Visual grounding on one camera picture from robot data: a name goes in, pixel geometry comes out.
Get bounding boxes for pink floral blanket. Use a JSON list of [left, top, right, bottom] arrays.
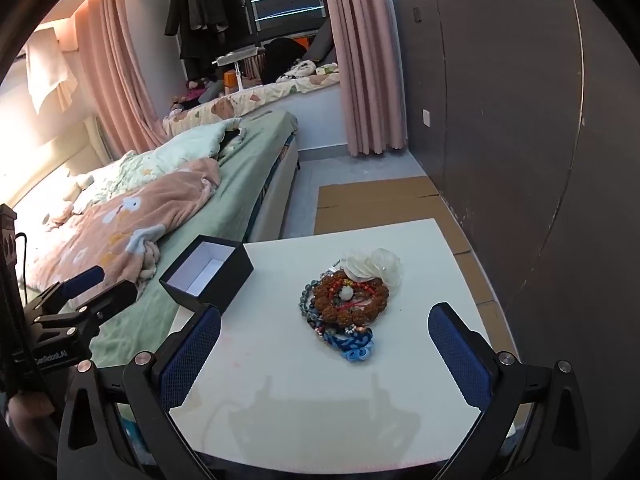
[[27, 157, 224, 295]]

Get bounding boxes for bed with green sheet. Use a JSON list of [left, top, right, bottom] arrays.
[[0, 109, 302, 376]]

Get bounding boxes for black box with white lining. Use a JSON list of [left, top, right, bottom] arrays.
[[158, 234, 255, 317]]

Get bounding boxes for flat brown cardboard sheet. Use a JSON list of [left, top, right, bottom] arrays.
[[313, 175, 522, 362]]

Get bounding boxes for blue braided bracelet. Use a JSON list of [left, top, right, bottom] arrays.
[[320, 325, 375, 362]]

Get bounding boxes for grey pillow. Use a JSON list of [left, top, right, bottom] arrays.
[[302, 20, 342, 67]]

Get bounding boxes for black bag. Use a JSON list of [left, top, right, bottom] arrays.
[[262, 37, 312, 84]]

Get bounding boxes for brown seed bead bracelet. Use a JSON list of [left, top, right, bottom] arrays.
[[309, 269, 396, 322]]

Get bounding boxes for white hanging cloth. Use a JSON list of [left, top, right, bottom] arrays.
[[22, 27, 79, 114]]

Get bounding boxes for dark grey bead bracelet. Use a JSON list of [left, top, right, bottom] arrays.
[[298, 275, 327, 337]]

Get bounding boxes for red bead string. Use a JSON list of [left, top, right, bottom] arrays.
[[340, 280, 382, 311]]

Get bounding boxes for white shell flower ornament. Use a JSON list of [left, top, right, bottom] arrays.
[[341, 247, 404, 289]]

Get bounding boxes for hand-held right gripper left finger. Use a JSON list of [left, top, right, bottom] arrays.
[[57, 304, 223, 480]]

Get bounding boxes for light green floral quilt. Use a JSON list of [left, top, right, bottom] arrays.
[[72, 117, 247, 202]]

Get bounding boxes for dark hanging clothes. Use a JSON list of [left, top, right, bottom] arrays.
[[164, 0, 252, 82]]

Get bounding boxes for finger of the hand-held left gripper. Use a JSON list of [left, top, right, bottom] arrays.
[[42, 266, 107, 307], [72, 280, 139, 327]]

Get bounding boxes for floral window seat cushion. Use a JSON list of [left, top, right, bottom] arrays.
[[162, 61, 344, 136]]

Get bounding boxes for dark grey wardrobe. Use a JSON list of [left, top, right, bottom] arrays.
[[392, 0, 640, 413]]

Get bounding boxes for small white folding table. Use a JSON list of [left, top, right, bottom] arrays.
[[215, 46, 267, 94]]

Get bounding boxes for pink curtain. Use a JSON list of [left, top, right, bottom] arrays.
[[75, 0, 174, 154], [319, 0, 409, 157]]

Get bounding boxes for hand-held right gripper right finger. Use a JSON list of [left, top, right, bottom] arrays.
[[427, 302, 593, 480]]

